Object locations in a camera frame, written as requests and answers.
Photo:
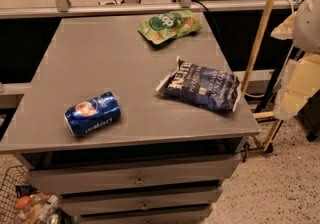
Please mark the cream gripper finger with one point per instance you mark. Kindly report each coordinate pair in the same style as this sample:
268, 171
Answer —
300, 81

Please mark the blue pepsi can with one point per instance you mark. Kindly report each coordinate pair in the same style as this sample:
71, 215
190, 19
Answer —
92, 114

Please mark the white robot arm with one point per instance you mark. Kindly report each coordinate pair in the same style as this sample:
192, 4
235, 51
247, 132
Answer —
303, 27

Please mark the dark blue chip bag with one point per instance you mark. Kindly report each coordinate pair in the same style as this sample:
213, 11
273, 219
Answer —
209, 88

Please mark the wooden pole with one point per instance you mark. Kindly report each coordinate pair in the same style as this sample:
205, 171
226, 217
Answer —
257, 43

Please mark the green snack bag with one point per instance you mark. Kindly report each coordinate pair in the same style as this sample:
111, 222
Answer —
167, 26

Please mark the grey drawer cabinet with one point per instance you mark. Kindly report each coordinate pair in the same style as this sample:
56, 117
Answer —
161, 161

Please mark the wire basket with items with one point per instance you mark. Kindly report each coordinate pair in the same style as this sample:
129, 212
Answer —
21, 203

